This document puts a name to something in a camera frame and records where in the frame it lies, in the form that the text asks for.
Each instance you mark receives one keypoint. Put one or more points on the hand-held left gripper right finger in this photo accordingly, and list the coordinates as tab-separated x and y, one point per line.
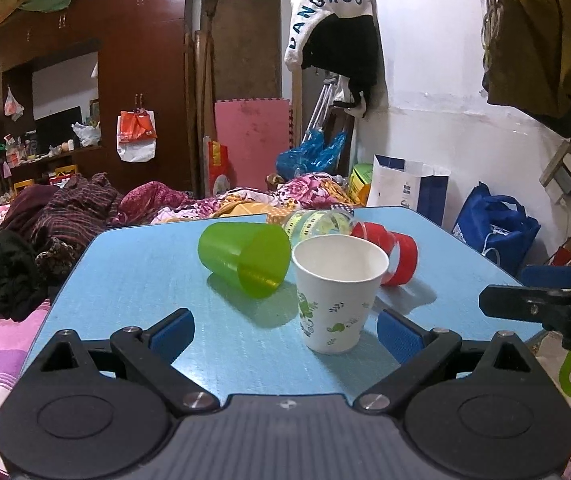
400	339

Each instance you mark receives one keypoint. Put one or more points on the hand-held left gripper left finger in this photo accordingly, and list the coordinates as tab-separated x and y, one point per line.
173	336

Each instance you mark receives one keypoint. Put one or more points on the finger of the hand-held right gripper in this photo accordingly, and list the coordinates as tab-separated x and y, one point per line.
530	304
550	276

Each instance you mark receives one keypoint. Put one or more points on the green plastic cup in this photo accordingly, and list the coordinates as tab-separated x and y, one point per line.
230	250

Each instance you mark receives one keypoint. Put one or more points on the white paper cup green print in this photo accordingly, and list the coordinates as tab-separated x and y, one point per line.
335	310

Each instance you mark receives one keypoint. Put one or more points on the clear cup yellow-green stripes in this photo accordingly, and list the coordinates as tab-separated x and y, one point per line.
315	225

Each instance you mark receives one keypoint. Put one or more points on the blue tote bag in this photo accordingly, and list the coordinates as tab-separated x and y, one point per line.
495	225

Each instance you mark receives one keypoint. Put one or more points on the white and blue paper bag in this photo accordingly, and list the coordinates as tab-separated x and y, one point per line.
395	185

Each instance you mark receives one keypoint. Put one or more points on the dark plaid cloth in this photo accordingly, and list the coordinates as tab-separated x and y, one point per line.
75	210

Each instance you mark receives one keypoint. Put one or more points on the green box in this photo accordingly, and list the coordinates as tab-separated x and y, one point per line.
360	180

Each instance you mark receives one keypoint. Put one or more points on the pink striped bedsheet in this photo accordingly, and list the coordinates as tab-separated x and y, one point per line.
0	350

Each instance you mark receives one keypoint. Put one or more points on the floral blanket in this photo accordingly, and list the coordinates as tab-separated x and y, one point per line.
310	187

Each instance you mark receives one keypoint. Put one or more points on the black cloth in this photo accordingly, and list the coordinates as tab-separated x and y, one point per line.
5	270

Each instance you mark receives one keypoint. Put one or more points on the red and yellow bag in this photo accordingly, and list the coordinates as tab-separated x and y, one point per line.
218	160

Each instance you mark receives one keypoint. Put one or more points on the blue plastic bag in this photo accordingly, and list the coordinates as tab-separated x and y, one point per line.
305	157

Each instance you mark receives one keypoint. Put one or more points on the pink foam mat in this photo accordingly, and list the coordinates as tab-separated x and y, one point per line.
250	145

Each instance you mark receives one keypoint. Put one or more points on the orange and white plastic bag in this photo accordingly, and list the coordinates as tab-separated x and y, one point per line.
135	127

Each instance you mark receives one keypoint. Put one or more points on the crumpled white plastic bag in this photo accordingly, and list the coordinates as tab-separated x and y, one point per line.
86	134

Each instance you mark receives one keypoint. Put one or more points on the olive hanging jacket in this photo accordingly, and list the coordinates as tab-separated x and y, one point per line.
530	50

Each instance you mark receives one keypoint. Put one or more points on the black television screen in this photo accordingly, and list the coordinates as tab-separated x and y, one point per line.
55	127

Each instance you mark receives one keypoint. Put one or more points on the small white plastic bag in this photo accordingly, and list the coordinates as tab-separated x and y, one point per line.
13	105

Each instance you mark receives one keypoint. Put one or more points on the brown wooden board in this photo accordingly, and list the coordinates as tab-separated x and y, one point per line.
245	45

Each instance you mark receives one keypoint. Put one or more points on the brown wooden wardrobe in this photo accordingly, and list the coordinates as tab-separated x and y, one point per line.
165	35

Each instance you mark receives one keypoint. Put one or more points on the wall socket with charger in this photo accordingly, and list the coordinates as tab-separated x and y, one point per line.
565	177

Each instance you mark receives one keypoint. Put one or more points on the metal folding frame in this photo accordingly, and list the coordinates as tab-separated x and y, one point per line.
323	105

